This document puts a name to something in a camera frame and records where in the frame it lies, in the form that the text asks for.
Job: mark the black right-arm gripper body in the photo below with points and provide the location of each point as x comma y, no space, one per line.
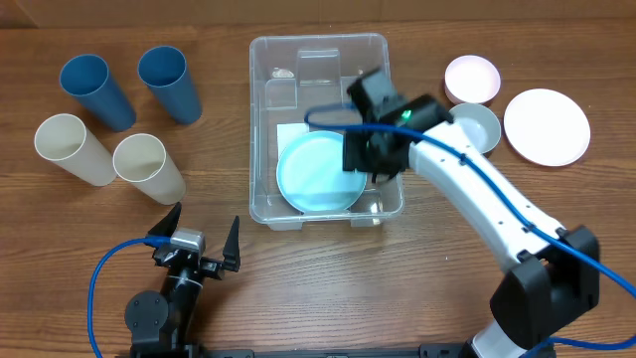
362,158

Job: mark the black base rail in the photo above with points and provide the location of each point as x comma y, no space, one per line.
445,350

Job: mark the cream cup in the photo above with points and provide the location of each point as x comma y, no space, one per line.
64,140
142,160

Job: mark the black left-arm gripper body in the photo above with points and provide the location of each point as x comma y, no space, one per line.
212,268

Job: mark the grey bowl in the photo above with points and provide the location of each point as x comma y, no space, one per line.
480,124

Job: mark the pink bowl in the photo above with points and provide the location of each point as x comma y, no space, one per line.
471,79

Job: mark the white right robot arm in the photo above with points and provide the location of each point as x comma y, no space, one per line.
550,273

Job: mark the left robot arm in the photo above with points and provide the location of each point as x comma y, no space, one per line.
159,321

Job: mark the clear plastic storage container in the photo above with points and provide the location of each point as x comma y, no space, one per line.
288,75

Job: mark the blue cup near container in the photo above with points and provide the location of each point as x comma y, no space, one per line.
165,72

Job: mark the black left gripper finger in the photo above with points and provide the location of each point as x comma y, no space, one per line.
231,251
167,226

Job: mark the blue cup far left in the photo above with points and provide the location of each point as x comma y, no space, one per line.
88,79

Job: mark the pink plate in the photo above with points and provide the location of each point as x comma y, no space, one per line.
547,127

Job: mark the light blue plate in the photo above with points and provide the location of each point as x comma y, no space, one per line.
310,174

